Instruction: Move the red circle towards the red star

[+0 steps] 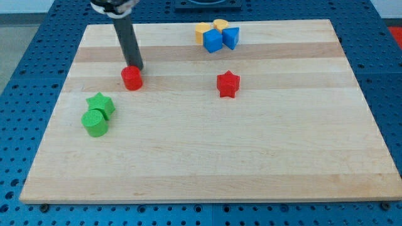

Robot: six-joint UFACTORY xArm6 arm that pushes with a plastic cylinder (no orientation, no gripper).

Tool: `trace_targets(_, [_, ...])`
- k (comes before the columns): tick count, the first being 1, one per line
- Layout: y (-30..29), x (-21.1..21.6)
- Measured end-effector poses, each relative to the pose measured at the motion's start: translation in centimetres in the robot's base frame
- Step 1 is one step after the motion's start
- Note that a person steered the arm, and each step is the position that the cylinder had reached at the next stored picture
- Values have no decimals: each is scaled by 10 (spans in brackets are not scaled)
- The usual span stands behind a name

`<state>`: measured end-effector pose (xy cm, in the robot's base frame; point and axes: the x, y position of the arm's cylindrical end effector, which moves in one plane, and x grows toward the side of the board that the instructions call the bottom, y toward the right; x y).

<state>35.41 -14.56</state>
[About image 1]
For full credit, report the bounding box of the blue cube block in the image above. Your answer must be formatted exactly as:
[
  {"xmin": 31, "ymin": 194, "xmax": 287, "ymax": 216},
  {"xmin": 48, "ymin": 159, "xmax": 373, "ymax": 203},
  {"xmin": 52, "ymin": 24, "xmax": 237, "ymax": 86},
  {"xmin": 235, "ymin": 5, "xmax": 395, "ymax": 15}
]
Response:
[{"xmin": 203, "ymin": 29, "xmax": 223, "ymax": 53}]

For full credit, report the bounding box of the red star block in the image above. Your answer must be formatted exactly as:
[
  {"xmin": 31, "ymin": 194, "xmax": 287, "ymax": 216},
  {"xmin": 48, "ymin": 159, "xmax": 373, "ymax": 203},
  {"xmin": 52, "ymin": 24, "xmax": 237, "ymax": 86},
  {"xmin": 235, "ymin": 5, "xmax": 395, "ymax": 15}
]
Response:
[{"xmin": 216, "ymin": 70, "xmax": 241, "ymax": 98}]

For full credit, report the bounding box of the wooden board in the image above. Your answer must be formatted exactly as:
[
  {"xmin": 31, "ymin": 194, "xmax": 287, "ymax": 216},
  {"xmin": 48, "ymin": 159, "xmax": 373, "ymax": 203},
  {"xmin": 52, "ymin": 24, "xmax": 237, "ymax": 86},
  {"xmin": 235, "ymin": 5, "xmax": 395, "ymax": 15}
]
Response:
[{"xmin": 19, "ymin": 19, "xmax": 401, "ymax": 204}]

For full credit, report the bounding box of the green cylinder block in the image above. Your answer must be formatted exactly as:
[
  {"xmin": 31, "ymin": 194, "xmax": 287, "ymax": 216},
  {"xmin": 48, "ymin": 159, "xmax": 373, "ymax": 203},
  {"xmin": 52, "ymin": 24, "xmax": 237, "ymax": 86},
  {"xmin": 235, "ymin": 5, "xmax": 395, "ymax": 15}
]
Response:
[{"xmin": 81, "ymin": 110, "xmax": 108, "ymax": 137}]

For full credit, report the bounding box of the green star block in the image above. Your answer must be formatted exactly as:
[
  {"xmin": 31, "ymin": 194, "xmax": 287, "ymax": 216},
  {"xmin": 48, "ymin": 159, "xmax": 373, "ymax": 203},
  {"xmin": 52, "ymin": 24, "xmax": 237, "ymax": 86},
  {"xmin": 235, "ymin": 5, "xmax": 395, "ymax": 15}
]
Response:
[{"xmin": 86, "ymin": 92, "xmax": 116, "ymax": 121}]

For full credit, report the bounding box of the yellow cylinder block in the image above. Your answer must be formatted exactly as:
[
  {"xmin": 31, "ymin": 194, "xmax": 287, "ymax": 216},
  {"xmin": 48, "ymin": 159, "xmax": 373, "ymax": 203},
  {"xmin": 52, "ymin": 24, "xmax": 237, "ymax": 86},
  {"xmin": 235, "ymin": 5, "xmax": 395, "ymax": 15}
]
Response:
[{"xmin": 212, "ymin": 19, "xmax": 229, "ymax": 33}]

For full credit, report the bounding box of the blue triangle block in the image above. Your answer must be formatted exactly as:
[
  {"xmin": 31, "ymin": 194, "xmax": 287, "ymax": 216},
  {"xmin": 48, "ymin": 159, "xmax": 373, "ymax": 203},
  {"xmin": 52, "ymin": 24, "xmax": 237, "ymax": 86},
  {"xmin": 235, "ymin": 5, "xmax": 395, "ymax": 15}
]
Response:
[{"xmin": 222, "ymin": 27, "xmax": 240, "ymax": 50}]

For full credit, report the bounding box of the yellow hexagon block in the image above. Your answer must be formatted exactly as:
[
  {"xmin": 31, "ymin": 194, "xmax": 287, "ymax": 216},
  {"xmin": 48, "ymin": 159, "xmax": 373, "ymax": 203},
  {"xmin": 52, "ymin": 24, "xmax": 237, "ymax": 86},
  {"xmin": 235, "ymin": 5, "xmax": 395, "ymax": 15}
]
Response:
[{"xmin": 195, "ymin": 22, "xmax": 211, "ymax": 45}]

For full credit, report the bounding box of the red cylinder block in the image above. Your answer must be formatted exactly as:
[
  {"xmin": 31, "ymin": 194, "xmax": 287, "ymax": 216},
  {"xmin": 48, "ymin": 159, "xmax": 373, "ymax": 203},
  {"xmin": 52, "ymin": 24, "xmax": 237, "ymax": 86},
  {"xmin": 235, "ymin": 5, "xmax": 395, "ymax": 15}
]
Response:
[{"xmin": 121, "ymin": 65, "xmax": 143, "ymax": 91}]

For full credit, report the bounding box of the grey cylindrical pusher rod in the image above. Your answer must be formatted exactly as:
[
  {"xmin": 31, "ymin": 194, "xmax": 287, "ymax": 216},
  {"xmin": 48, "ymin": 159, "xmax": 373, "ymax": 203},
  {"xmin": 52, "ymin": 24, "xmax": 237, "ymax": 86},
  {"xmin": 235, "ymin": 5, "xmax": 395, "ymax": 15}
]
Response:
[{"xmin": 112, "ymin": 14, "xmax": 144, "ymax": 70}]

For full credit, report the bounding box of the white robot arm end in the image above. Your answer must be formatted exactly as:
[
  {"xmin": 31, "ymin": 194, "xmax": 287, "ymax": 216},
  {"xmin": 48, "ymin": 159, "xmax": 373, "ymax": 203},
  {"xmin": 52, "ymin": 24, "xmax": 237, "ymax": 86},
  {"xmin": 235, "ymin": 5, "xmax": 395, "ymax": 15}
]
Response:
[{"xmin": 90, "ymin": 0, "xmax": 140, "ymax": 19}]

